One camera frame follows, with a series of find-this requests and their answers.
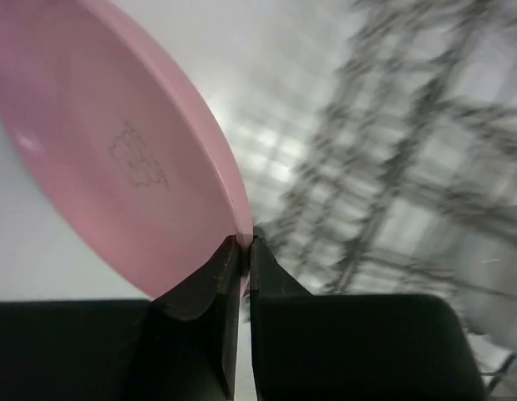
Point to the grey wire dish rack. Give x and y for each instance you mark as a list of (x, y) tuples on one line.
[(417, 144)]

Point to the pink plastic plate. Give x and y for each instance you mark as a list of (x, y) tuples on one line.
[(115, 178)]

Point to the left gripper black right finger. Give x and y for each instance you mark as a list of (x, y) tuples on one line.
[(353, 347)]

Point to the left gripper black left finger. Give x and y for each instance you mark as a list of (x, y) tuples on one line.
[(180, 346)]

